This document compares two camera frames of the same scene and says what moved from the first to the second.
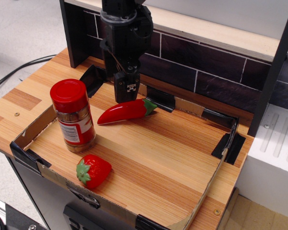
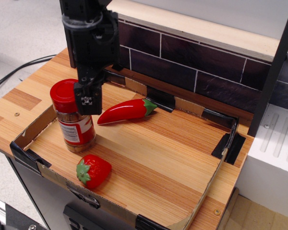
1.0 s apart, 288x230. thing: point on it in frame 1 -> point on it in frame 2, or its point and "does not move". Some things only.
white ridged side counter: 270,175 does not move
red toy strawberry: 92,170 does not move
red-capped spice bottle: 70,99 does not move
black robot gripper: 127,36 -> 94,42
